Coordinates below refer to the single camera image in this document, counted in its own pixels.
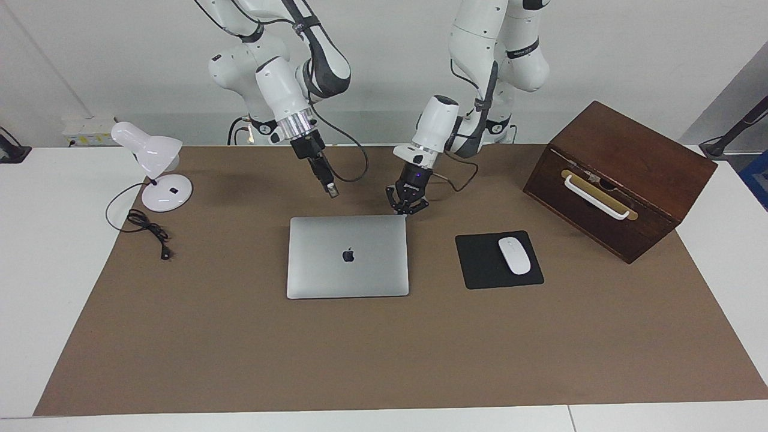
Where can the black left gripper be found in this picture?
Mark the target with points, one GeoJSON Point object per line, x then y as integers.
{"type": "Point", "coordinates": [414, 180]}

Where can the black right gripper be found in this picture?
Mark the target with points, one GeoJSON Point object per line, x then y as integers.
{"type": "Point", "coordinates": [309, 145]}

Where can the silver laptop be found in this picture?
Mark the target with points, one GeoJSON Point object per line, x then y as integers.
{"type": "Point", "coordinates": [348, 282]}

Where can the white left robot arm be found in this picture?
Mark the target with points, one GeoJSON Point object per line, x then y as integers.
{"type": "Point", "coordinates": [474, 36]}

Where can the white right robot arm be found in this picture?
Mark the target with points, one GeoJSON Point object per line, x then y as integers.
{"type": "Point", "coordinates": [276, 84]}

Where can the black mouse pad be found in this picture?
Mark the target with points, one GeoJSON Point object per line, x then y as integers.
{"type": "Point", "coordinates": [477, 264]}

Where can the white computer mouse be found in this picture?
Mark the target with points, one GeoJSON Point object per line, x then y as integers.
{"type": "Point", "coordinates": [515, 256]}

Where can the brown table mat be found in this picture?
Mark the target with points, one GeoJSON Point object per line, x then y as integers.
{"type": "Point", "coordinates": [360, 360]}

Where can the white desk lamp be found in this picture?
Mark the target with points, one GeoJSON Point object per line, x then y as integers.
{"type": "Point", "coordinates": [153, 150]}

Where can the dark brown wooden box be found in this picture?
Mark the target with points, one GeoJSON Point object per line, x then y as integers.
{"type": "Point", "coordinates": [636, 162]}

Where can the black clamp stand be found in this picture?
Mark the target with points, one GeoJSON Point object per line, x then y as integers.
{"type": "Point", "coordinates": [12, 153]}

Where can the black tripod stand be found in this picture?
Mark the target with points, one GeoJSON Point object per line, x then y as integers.
{"type": "Point", "coordinates": [735, 129]}

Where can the blue crate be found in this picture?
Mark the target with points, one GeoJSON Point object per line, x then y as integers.
{"type": "Point", "coordinates": [757, 180]}

